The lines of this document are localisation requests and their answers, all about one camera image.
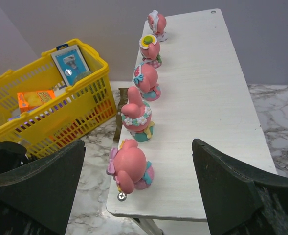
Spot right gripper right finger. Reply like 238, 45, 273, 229
192, 139, 288, 235

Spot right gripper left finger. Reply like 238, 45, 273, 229
0, 140, 85, 235

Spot pink bear toy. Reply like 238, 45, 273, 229
106, 139, 155, 195

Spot pink mushroom toy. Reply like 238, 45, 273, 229
121, 86, 155, 142

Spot pink toy blue bow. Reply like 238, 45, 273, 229
132, 63, 161, 101

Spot pink toy yellow top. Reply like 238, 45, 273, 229
139, 34, 162, 69

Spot pink white bunny toy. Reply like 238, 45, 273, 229
147, 10, 168, 42

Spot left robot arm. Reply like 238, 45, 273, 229
0, 141, 29, 174

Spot white metal shelf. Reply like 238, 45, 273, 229
106, 9, 276, 235

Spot yellow plastic basket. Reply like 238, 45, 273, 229
0, 39, 117, 158

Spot orange snack box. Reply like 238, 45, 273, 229
17, 90, 55, 113

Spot green round melon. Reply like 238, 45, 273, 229
73, 71, 91, 85

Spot brown snack bag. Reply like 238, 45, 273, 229
113, 88, 128, 142

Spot blue razor package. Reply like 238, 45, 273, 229
50, 44, 91, 86

